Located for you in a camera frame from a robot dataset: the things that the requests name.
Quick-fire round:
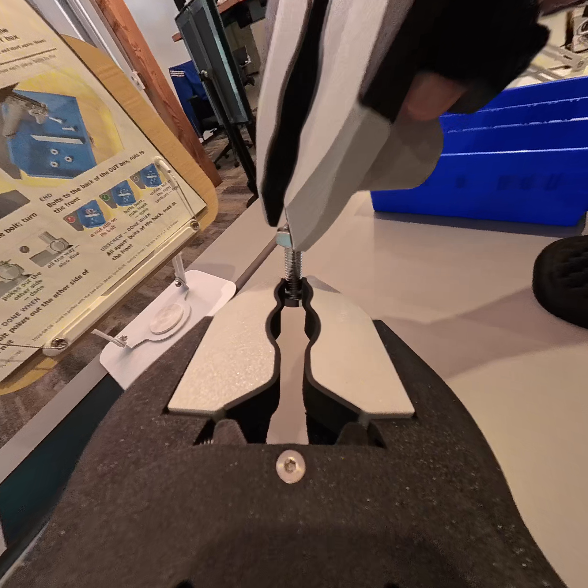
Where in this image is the blue striped jacket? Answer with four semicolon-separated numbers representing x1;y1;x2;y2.
169;62;207;134

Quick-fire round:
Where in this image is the wooden backboard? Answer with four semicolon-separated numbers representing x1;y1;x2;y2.
0;34;219;396

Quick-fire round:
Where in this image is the person's right hand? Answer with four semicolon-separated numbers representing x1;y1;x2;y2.
404;73;470;122

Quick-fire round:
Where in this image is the printed instruction sheet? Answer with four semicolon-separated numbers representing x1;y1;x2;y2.
0;0;208;382

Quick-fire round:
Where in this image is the steel hex bolt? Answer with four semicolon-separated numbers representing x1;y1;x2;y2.
276;224;304;295

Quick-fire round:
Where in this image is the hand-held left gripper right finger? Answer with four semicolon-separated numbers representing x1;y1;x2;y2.
303;275;417;421

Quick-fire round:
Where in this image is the blue plastic bin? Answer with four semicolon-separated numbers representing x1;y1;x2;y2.
370;76;588;227

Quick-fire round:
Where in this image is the dark framed panel on stand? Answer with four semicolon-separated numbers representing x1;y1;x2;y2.
175;0;258;207

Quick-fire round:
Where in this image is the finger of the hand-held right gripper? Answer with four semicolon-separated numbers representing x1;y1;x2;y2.
256;0;330;227
284;0;401;252

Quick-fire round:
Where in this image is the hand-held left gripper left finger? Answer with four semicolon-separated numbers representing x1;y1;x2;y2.
167;275;283;420

